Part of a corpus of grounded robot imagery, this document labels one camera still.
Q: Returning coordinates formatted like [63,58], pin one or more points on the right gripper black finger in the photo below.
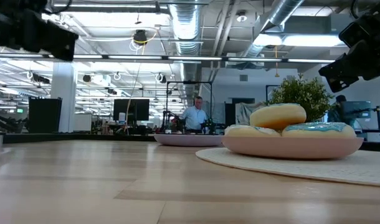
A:
[339,73]

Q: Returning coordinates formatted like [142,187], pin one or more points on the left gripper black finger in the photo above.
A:
[59,43]

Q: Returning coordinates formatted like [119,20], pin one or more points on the large blue iced donut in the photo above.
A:
[317,130]
[277,116]

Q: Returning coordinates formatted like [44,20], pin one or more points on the large white blue-drizzled donut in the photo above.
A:
[249,132]

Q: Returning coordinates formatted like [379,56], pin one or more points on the black background robot arm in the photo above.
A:
[3,123]

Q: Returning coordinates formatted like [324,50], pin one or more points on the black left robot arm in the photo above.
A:
[18,3]

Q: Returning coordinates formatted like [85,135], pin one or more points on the person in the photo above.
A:
[194,118]
[340,99]

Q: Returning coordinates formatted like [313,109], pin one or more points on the monitor on stand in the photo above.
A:
[358,109]

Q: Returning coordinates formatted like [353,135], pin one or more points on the potted green plant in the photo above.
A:
[302,91]

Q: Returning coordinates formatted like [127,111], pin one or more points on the bright ceiling light panel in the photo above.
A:
[302,40]

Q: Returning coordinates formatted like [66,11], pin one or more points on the black monitor stand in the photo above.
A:
[378,119]

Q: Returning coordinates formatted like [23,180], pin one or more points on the black partition panel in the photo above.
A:
[45,115]

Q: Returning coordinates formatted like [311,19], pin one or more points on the green exit sign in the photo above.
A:
[20,110]

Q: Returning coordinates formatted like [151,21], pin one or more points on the pink plate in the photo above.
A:
[289,149]

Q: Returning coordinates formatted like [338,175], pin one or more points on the black office monitor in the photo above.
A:
[131,109]

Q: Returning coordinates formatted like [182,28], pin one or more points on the large white plate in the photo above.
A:
[333,171]

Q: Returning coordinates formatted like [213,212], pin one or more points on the long ceiling light strip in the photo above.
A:
[193,58]

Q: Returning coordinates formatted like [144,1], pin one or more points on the purple plate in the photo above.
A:
[187,140]

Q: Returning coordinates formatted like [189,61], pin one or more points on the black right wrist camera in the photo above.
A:
[353,31]

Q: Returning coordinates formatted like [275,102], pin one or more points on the silver ventilation duct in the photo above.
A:
[185,25]
[283,12]

